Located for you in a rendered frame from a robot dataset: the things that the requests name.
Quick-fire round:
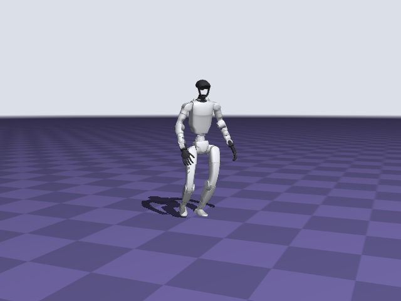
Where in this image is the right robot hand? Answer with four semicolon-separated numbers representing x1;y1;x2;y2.
180;143;195;166

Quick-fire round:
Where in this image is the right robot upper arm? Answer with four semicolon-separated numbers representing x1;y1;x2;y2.
176;102;193;130

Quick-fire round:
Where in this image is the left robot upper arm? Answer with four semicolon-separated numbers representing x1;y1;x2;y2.
212;102;225;129

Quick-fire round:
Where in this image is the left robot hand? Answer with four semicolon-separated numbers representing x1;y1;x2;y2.
227;140;237;161

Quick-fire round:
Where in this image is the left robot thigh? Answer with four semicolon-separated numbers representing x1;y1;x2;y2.
204;145;220;190

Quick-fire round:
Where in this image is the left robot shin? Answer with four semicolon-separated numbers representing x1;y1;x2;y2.
197;187;215;210

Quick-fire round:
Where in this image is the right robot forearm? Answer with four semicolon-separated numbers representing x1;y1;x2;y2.
175;123;185;149

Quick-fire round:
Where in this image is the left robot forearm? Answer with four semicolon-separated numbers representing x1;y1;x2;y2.
221;122;232;145

